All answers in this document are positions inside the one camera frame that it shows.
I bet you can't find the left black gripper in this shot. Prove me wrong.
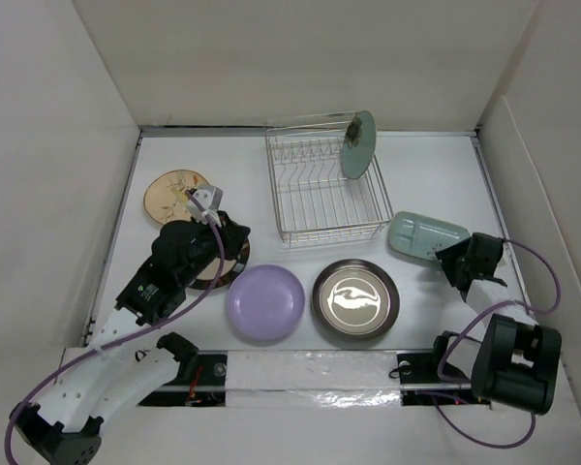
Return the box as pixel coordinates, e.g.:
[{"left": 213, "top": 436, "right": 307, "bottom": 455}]
[{"left": 179, "top": 209, "right": 250, "bottom": 287}]

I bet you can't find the teal rectangular ceramic plate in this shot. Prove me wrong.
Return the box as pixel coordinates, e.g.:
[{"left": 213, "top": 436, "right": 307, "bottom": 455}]
[{"left": 387, "top": 211, "right": 471, "bottom": 264}]

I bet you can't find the brown rimmed cream plate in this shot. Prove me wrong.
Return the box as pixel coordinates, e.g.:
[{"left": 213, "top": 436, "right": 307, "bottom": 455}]
[{"left": 310, "top": 259, "right": 400, "bottom": 342}]

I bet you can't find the teal round plate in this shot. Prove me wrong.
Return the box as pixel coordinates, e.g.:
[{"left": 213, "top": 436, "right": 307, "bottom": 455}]
[{"left": 341, "top": 110, "right": 377, "bottom": 179}]

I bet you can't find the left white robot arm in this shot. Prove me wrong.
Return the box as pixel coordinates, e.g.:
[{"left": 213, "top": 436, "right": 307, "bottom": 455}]
[{"left": 4, "top": 210, "right": 251, "bottom": 464}]

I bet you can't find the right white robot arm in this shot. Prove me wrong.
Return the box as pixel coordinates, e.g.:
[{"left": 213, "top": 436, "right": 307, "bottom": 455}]
[{"left": 427, "top": 232, "right": 562, "bottom": 415}]

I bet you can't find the black mosaic rimmed plate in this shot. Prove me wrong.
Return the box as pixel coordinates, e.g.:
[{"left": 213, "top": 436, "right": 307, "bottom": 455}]
[{"left": 188, "top": 238, "right": 251, "bottom": 291}]

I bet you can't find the tan floral round plate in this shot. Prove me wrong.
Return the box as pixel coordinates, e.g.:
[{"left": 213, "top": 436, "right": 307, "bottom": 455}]
[{"left": 143, "top": 170, "right": 209, "bottom": 225}]

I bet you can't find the purple plastic plate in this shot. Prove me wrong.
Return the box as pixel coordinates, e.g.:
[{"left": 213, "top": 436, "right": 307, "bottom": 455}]
[{"left": 226, "top": 264, "right": 305, "bottom": 342}]

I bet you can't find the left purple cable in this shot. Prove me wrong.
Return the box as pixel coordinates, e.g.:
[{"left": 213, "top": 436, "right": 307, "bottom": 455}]
[{"left": 4, "top": 189, "right": 225, "bottom": 464}]

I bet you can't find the purple cable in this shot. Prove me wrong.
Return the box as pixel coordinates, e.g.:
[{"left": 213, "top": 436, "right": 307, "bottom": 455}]
[
  {"left": 430, "top": 239, "right": 564, "bottom": 447},
  {"left": 4, "top": 189, "right": 225, "bottom": 464}
]

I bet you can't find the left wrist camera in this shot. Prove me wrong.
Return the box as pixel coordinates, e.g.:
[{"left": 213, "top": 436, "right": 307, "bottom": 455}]
[{"left": 185, "top": 185, "right": 223, "bottom": 227}]

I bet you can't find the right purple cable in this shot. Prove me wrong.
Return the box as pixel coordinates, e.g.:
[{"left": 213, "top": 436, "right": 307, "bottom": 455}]
[{"left": 430, "top": 239, "right": 564, "bottom": 447}]

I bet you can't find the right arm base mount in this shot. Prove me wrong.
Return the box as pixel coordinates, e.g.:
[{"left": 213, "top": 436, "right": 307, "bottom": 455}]
[{"left": 388, "top": 351, "right": 491, "bottom": 407}]

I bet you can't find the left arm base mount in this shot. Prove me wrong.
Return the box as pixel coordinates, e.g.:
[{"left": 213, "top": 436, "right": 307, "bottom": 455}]
[{"left": 138, "top": 352, "right": 228, "bottom": 407}]

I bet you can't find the metal wire dish rack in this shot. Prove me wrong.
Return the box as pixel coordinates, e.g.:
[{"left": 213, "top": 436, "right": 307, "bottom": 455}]
[{"left": 264, "top": 110, "right": 394, "bottom": 246}]

